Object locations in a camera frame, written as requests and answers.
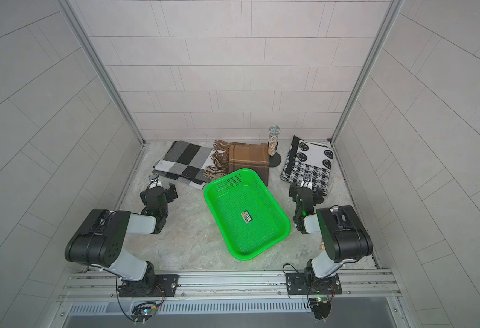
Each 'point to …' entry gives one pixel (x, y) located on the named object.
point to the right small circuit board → (321, 307)
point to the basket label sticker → (247, 216)
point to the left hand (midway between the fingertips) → (163, 182)
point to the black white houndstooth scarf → (308, 157)
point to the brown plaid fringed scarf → (230, 157)
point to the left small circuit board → (143, 311)
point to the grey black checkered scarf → (185, 162)
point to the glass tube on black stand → (274, 156)
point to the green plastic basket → (242, 190)
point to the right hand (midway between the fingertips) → (306, 181)
